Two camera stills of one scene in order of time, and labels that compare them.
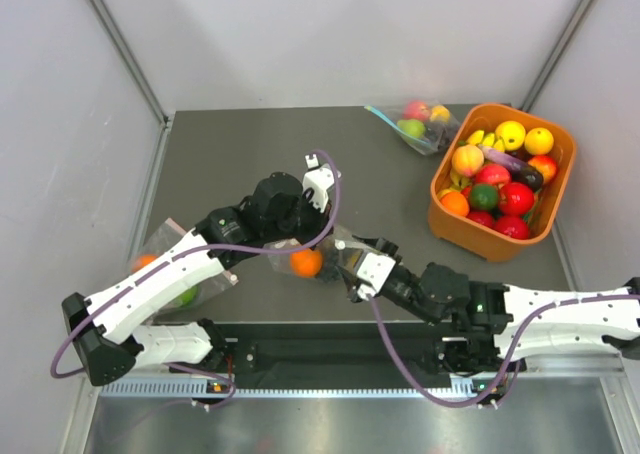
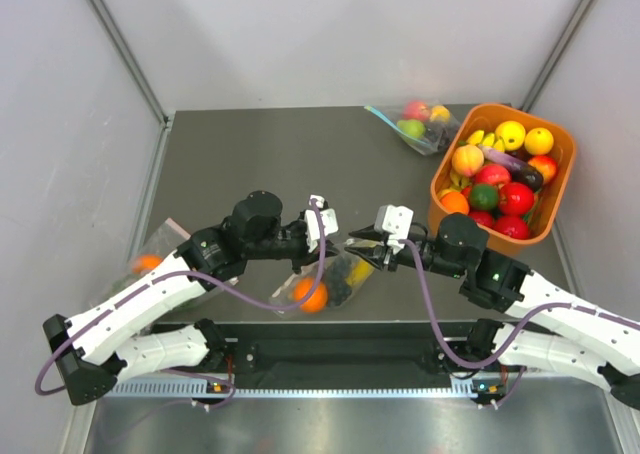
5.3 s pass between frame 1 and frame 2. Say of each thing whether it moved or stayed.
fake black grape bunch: moved
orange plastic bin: stayed
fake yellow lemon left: stayed
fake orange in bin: stayed
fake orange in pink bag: stayed
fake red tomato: stayed
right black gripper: moved
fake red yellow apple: stayed
